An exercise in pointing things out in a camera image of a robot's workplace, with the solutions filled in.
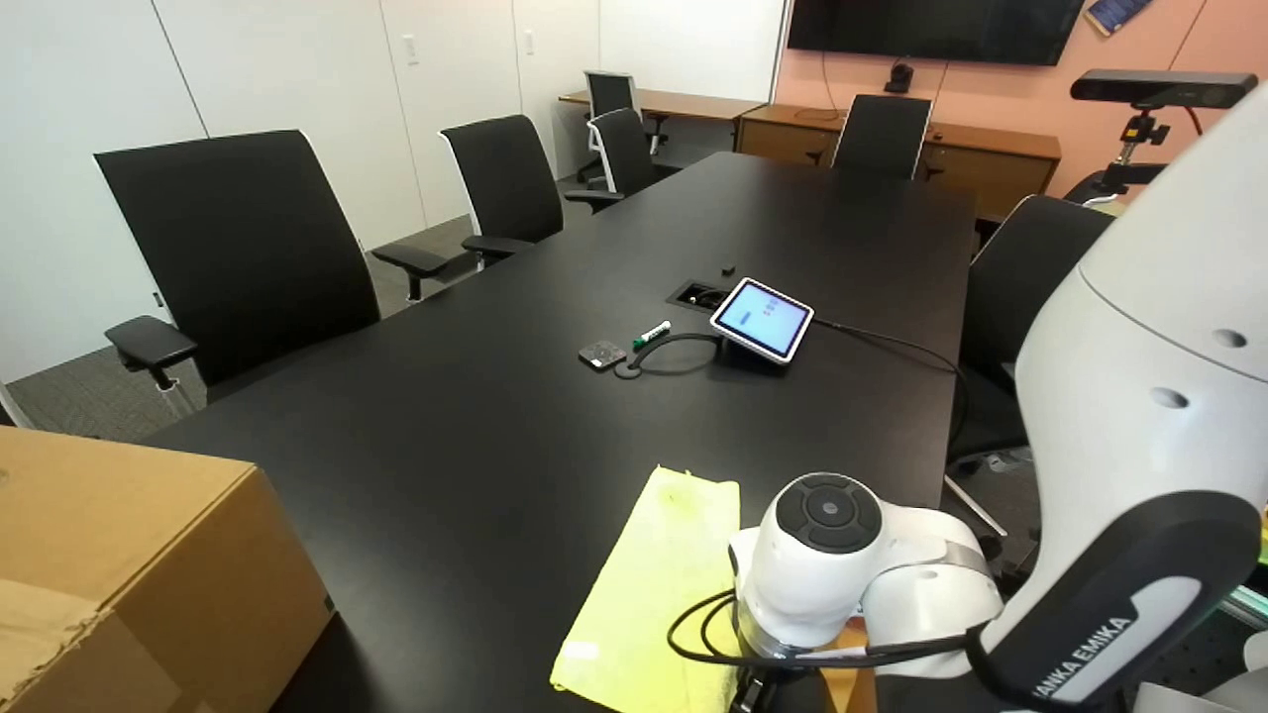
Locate yellow towel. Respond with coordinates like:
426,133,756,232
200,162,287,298
552,467,743,713

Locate wooden sideboard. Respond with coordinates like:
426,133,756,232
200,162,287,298
634,93,1064,221

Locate black camera on tripod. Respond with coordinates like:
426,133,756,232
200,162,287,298
1072,67,1255,201

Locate black office chair far end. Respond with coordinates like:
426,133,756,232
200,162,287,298
834,94,933,179

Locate black office chair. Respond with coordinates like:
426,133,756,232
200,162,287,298
564,109,669,209
578,72,634,185
95,133,379,391
378,117,564,295

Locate black chair right side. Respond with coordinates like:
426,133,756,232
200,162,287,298
943,196,1110,543

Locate cardboard box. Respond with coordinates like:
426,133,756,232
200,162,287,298
0,427,333,713

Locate green marker pen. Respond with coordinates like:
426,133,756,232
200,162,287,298
634,323,673,351

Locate black remote control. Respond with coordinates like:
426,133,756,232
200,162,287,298
578,343,632,373

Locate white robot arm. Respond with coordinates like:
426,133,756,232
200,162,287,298
733,88,1268,713

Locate black office chair near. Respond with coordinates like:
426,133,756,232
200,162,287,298
95,133,379,391

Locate black cable on table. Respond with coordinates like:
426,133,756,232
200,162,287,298
609,328,727,386

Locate wall television screen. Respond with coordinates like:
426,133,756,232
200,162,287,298
790,0,1081,67

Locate white tablet on stand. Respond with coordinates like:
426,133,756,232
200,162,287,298
711,279,817,365

